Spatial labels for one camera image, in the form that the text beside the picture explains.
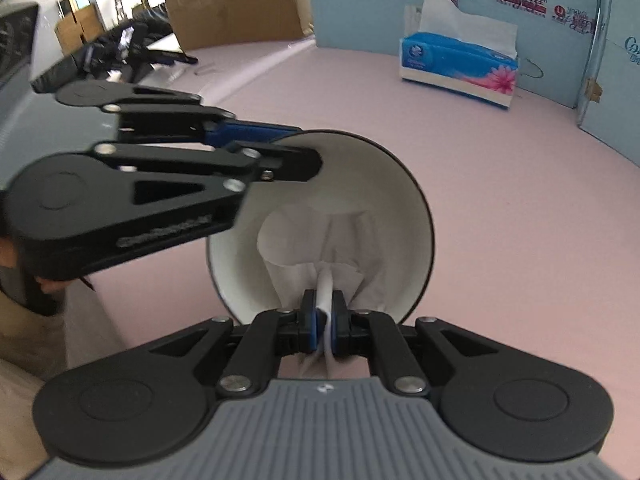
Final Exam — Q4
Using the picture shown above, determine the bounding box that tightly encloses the brown cardboard box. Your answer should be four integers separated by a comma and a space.
165, 0, 312, 51

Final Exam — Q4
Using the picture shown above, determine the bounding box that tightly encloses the white ceramic bowl black rim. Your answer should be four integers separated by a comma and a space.
207, 130, 435, 324

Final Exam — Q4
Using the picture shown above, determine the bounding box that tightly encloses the light blue foam board partition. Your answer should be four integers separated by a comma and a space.
310, 0, 639, 160

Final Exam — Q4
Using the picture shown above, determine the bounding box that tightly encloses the blue tissue box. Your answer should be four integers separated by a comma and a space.
399, 0, 520, 108

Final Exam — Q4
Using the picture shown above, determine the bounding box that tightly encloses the spare black handheld gripper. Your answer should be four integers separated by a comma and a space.
73, 20, 198, 82

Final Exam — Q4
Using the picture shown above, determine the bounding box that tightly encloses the white tissue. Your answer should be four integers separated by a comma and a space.
257, 204, 386, 379

